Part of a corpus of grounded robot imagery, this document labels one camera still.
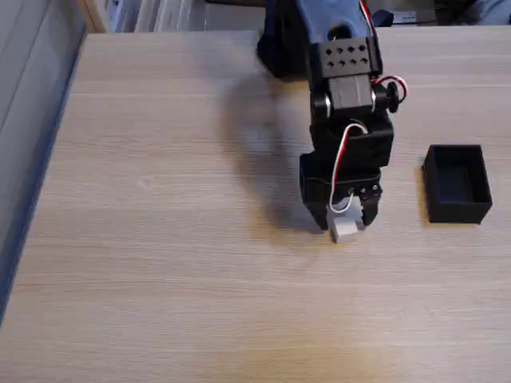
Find white stacked panels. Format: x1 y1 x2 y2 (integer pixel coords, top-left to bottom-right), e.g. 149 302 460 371
111 0 205 34

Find light wooden frame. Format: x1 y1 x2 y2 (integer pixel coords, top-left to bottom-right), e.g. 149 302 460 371
76 0 112 34

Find dark blue small object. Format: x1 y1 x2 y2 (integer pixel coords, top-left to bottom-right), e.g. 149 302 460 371
374 9 417 28

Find dark blue fabric item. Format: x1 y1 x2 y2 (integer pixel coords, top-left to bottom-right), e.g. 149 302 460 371
434 0 511 27

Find white and red cable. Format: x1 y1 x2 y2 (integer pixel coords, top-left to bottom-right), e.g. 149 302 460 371
328 122 369 215

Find black open box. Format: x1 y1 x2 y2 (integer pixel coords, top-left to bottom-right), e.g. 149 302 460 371
422 144 494 225

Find white block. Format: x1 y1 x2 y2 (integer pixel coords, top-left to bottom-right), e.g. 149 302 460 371
327 204 365 245

